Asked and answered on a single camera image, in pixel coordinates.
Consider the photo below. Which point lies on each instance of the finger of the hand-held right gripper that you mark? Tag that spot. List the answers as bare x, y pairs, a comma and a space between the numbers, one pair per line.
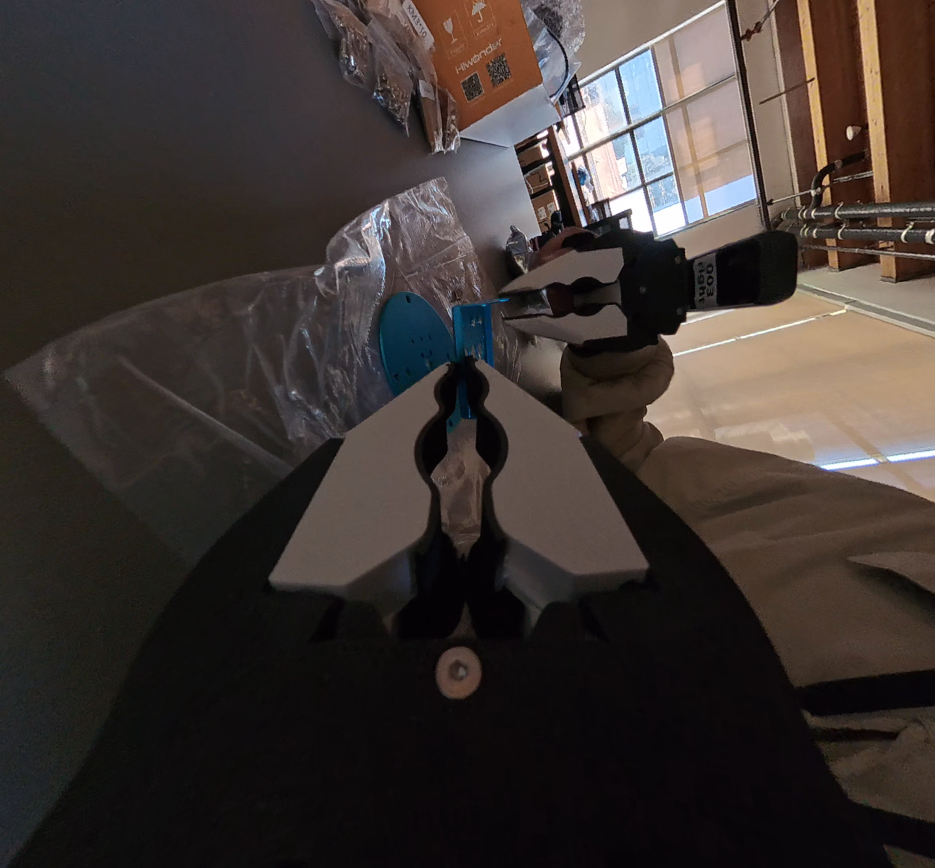
584, 269
592, 324

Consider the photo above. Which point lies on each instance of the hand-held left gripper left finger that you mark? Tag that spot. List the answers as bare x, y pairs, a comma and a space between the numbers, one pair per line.
350, 517

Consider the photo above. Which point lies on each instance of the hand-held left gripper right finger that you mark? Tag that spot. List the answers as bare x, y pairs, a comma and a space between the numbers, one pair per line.
570, 517

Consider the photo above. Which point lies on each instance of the blue U-shaped metal bracket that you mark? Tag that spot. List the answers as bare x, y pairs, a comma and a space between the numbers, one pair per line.
473, 331

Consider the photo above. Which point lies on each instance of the blue round metal plate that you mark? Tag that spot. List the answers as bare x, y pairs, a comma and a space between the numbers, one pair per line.
409, 342

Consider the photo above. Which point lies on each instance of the grey desk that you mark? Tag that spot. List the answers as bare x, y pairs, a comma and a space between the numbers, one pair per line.
146, 115

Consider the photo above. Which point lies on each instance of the person's right hand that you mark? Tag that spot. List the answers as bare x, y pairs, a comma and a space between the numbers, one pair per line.
562, 243

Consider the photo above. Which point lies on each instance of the crumpled silver foil bag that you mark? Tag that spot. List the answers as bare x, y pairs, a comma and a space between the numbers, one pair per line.
520, 250

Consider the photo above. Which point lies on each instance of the wooden shelf with boxes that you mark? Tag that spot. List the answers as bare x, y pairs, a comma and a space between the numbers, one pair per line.
544, 181

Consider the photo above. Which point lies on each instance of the large grid window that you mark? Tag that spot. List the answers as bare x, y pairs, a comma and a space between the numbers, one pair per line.
694, 115

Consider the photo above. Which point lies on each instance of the curved black pipe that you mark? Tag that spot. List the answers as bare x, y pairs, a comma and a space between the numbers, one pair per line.
822, 181

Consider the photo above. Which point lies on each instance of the black insulated pipe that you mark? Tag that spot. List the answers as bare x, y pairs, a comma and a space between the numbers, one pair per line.
862, 234
862, 210

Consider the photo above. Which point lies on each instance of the large clear plastic bag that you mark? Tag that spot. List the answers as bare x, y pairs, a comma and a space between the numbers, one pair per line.
182, 371

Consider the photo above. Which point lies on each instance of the metal conduit pole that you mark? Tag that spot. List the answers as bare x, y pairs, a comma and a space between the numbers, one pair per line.
741, 42

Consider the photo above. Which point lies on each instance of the bubble wrap pouch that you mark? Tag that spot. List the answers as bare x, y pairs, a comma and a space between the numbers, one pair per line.
551, 13

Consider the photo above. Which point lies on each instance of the pile of clear screw bags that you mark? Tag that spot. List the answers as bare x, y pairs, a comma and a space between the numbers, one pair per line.
387, 64

